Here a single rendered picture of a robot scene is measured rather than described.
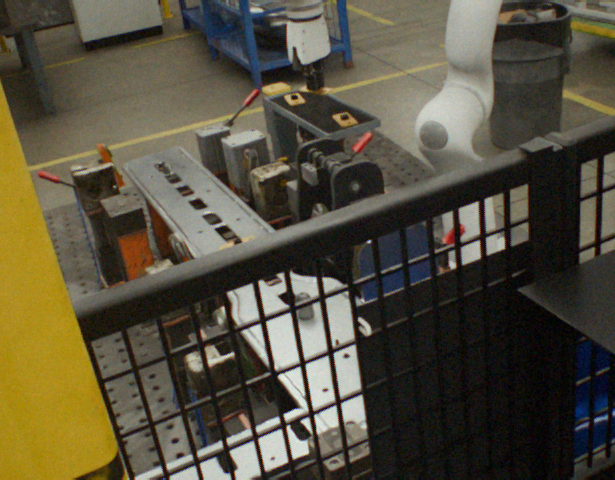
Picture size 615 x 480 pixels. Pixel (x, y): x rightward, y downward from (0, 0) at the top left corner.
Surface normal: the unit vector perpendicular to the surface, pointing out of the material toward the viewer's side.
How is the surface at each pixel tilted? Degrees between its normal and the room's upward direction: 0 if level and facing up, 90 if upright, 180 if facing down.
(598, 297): 0
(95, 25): 90
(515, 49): 91
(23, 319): 90
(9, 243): 90
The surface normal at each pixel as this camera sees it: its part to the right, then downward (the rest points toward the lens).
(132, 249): 0.43, 0.37
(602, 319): -0.14, -0.87
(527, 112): -0.12, 0.54
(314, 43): 0.70, 0.28
